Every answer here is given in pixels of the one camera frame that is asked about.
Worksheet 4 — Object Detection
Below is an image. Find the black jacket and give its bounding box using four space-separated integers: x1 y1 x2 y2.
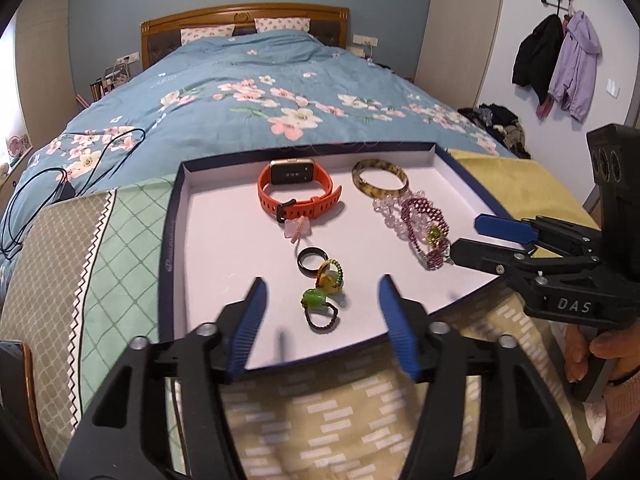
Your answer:
511 14 565 104

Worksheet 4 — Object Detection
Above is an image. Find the green jade cord bracelet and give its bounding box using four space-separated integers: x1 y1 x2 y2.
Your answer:
301 287 341 332

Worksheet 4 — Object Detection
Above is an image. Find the purple jacket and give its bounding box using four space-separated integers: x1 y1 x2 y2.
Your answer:
547 10 601 122

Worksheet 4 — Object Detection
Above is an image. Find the brown wooden frame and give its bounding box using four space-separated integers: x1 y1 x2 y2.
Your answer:
0 340 57 480

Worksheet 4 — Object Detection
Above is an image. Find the black charger cable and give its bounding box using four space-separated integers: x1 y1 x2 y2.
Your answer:
0 127 147 262

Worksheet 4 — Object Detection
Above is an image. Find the bedside clutter of bottles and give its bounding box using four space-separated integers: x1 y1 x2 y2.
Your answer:
75 65 129 109

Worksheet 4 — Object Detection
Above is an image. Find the yellow jade cord bracelet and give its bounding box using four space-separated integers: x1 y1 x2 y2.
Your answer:
316 259 346 294

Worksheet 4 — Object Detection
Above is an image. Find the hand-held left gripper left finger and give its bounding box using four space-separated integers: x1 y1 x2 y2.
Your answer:
59 276 266 480

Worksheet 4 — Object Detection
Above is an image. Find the black ring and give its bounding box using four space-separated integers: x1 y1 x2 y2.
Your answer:
297 248 331 276

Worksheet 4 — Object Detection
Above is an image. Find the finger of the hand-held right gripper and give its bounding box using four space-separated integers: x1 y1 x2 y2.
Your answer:
474 213 604 257
449 238 539 276

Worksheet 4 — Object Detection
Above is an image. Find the pile of dark clothes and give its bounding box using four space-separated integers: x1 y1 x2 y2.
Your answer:
457 104 531 159

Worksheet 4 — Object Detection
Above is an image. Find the beige wardrobe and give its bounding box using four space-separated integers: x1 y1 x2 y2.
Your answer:
415 0 507 107

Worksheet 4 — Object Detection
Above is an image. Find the wooden bed headboard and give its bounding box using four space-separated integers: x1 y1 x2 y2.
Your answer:
141 4 350 71

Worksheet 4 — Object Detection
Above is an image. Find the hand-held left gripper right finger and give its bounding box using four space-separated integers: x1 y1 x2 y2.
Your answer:
377 274 587 480

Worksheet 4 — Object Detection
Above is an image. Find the tortoiseshell bangle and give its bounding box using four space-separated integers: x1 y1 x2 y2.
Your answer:
351 158 409 196

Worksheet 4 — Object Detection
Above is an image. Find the person's right hand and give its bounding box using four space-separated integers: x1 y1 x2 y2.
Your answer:
565 324 640 386

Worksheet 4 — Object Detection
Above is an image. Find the orange smartwatch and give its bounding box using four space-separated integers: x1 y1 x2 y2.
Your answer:
257 158 344 221

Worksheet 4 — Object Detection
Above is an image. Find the blue floral duvet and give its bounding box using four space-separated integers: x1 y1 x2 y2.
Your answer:
0 29 517 286

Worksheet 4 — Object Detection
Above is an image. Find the person's right forearm pink sleeve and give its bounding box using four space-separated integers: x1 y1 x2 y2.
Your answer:
602 370 640 462

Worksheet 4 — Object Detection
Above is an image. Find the dark blue shallow box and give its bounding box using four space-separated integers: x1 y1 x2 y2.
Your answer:
159 142 522 372

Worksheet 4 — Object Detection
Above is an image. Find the maroon bead bracelet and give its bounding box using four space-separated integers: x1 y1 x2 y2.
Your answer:
400 197 452 271

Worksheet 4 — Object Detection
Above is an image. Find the clear crystal bead bracelet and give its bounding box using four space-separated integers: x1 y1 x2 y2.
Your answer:
372 191 427 241

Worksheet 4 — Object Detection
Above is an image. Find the white dotted pillow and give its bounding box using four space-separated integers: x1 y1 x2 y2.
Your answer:
180 24 236 46
254 17 312 34

